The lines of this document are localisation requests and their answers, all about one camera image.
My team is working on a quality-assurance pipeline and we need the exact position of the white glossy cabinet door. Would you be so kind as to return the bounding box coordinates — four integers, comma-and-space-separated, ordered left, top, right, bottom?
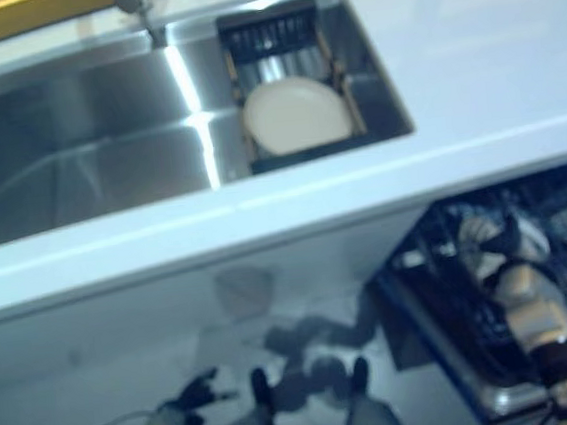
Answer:
0, 274, 195, 402
178, 204, 429, 383

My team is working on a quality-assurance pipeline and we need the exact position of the stainless steel sink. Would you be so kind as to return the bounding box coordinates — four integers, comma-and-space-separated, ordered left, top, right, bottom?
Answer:
0, 0, 425, 251

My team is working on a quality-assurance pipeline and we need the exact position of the cream round plate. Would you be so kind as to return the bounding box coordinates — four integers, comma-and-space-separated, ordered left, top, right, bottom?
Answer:
238, 71, 354, 160
457, 206, 556, 282

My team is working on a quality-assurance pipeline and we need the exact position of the black sink dish rack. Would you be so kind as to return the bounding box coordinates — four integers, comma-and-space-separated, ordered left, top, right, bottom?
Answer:
212, 0, 375, 179

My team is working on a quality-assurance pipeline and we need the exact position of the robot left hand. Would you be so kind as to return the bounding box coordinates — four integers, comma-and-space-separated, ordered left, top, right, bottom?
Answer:
146, 366, 240, 425

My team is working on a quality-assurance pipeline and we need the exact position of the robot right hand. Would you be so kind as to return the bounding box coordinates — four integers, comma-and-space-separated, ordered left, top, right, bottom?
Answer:
479, 214, 529, 275

